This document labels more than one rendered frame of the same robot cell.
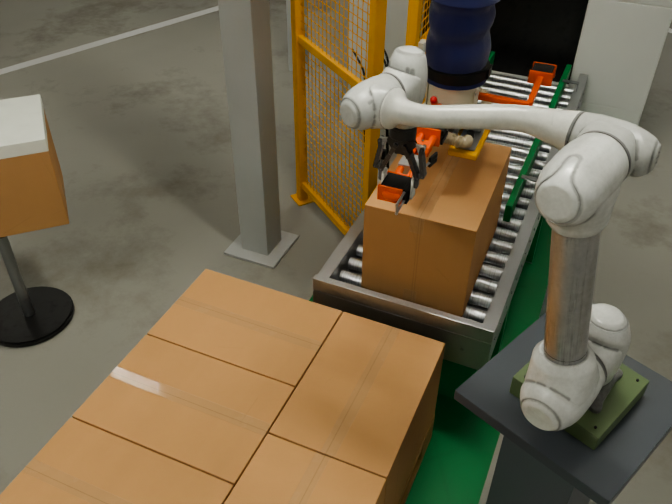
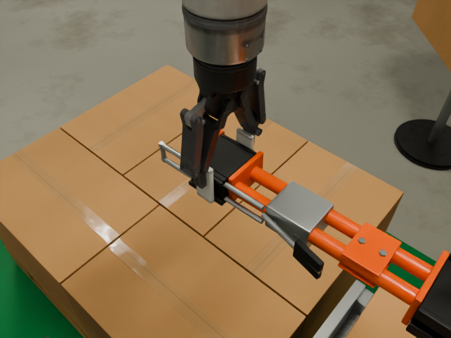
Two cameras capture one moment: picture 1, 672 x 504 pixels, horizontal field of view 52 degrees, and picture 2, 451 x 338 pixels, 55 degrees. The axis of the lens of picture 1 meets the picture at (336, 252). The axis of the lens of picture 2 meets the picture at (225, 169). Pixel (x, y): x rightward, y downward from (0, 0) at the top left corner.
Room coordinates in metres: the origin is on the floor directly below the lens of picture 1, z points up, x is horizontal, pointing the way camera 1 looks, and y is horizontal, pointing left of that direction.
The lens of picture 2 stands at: (1.82, -0.60, 1.70)
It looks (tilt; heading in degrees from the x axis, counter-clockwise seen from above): 47 degrees down; 108
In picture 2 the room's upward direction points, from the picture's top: straight up
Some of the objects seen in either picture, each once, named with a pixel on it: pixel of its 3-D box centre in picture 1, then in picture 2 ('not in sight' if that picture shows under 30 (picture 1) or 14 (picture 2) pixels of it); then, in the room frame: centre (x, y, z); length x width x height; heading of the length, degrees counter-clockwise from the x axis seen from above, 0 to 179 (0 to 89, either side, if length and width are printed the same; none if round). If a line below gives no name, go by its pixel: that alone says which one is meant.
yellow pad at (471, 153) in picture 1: (474, 128); not in sight; (2.20, -0.49, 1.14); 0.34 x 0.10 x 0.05; 158
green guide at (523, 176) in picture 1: (550, 132); not in sight; (3.15, -1.09, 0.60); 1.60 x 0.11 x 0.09; 157
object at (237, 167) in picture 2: (394, 187); (226, 165); (1.68, -0.17, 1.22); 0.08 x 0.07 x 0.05; 158
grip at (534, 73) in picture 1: (542, 73); not in sight; (2.41, -0.76, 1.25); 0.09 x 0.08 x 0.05; 68
